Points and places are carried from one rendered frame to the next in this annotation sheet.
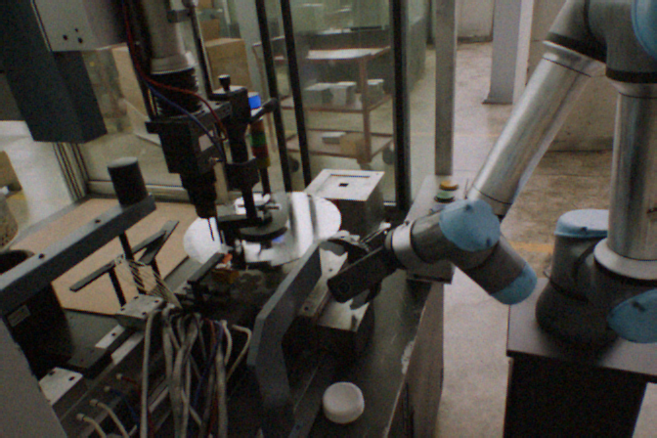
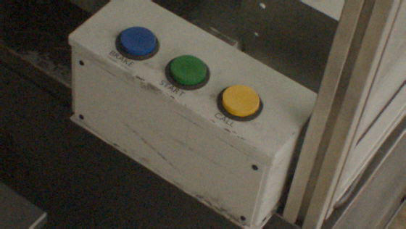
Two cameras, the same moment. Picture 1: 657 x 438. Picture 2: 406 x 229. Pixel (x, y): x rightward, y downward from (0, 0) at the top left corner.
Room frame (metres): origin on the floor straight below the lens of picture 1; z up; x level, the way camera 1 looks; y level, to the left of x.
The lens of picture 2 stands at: (1.09, -1.00, 1.65)
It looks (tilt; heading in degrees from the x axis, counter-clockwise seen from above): 49 degrees down; 94
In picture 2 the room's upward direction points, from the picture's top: 9 degrees clockwise
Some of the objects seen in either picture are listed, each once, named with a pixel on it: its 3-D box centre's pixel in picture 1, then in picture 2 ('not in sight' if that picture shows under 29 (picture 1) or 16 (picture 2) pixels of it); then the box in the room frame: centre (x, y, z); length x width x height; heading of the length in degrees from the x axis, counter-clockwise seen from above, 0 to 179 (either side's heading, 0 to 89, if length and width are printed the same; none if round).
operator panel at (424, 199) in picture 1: (438, 225); (189, 109); (1.02, -0.28, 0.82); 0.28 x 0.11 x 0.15; 156
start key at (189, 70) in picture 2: (445, 198); (187, 73); (1.01, -0.29, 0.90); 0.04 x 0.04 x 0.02
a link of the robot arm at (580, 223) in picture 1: (591, 248); not in sight; (0.71, -0.47, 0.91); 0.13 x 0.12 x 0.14; 178
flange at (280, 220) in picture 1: (261, 220); not in sight; (0.88, 0.13, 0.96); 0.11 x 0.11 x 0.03
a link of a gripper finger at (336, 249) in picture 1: (335, 239); not in sight; (0.77, -0.02, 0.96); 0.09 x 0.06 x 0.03; 46
